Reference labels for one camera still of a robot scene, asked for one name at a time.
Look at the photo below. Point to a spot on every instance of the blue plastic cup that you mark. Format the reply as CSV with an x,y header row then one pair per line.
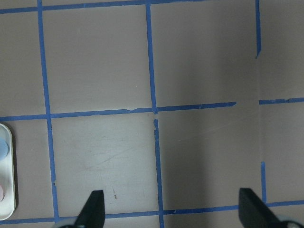
x,y
4,149

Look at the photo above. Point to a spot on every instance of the pink plastic cup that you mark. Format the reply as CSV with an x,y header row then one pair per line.
x,y
2,194

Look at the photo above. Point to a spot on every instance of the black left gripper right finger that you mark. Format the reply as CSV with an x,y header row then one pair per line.
x,y
253,213

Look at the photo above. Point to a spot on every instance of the cream plastic tray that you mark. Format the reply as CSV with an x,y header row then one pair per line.
x,y
7,176

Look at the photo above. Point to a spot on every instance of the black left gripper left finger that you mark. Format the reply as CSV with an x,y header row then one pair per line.
x,y
92,214

